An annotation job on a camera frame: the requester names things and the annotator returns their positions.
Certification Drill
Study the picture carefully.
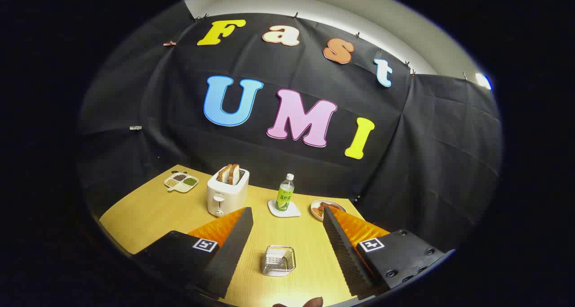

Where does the white divided dish with grains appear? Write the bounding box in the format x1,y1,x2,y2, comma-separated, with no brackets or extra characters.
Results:
164,172,199,194

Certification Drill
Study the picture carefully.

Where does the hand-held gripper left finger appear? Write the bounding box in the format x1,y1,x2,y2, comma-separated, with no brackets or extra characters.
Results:
132,207,254,299

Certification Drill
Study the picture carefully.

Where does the plate of food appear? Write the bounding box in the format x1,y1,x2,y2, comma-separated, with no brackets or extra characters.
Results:
310,200,347,221

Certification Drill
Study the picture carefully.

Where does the green label drink bottle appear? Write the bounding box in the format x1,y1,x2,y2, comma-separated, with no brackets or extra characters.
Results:
275,173,295,212

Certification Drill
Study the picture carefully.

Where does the black backdrop cloth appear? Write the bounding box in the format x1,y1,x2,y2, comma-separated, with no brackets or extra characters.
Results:
77,1,503,254

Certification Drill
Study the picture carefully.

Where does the metal wire basket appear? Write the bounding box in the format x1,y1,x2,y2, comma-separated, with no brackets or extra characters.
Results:
262,245,296,277

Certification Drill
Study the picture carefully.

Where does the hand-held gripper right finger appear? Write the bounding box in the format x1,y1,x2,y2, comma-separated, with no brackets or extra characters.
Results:
323,206,455,300

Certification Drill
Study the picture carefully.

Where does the white coaster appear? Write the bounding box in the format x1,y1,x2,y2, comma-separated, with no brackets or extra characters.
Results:
268,199,301,218

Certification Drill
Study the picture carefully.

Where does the white toaster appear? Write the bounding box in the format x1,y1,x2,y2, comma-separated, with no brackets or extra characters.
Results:
207,165,250,218

